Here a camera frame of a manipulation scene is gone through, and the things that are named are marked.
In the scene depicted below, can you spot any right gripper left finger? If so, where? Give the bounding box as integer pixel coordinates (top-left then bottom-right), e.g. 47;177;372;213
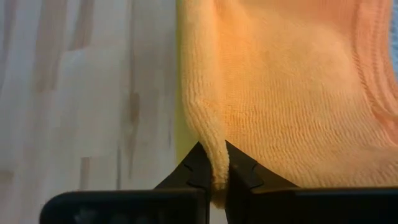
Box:
154;141;214;224

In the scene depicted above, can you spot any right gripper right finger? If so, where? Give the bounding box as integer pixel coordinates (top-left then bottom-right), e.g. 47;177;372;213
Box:
224;140;301;224

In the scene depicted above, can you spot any orange microfiber towel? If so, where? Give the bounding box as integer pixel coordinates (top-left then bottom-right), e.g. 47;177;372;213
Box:
176;0;398;208

